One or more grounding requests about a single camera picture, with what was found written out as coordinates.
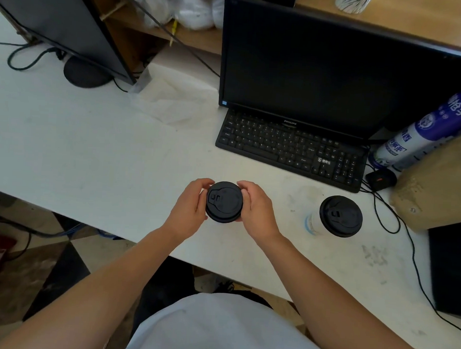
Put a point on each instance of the person's left hand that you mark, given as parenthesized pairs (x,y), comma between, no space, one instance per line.
(188,210)

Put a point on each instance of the person's right hand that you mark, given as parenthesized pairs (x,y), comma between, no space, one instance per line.
(259,214)

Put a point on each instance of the black plastic cup lid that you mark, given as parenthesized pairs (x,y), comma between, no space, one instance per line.
(224,203)
(341,216)

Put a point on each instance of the white paper cup statue print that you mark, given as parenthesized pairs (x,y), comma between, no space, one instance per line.
(353,1)

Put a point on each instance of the person's left forearm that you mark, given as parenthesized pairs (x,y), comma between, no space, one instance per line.
(93,296)

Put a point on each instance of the person's right forearm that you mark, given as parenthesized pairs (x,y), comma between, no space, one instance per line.
(335,305)

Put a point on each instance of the person's black trousers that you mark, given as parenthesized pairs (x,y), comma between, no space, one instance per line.
(167,284)

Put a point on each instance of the person's white shirt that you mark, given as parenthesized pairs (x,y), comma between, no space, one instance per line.
(226,330)

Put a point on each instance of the black keyboard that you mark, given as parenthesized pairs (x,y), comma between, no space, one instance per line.
(289,148)

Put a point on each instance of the black computer mouse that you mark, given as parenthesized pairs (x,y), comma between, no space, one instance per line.
(380,179)

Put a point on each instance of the black desktop monitor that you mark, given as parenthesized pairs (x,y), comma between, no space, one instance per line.
(328,73)

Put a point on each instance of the round black monitor base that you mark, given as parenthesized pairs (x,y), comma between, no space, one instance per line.
(85,74)

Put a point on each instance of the yellow tie strip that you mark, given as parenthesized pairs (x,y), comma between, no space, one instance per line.
(173,31)

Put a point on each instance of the brown paper bag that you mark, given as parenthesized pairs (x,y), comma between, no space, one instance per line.
(438,183)

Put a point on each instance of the blue white spray can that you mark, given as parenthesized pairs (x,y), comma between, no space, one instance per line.
(425,128)

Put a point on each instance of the black computer case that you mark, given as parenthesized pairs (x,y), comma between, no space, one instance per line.
(453,269)

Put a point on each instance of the white plastic bag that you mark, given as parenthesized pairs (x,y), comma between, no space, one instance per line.
(191,8)
(150,4)
(218,10)

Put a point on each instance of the black slim monitor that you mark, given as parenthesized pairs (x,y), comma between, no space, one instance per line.
(57,13)

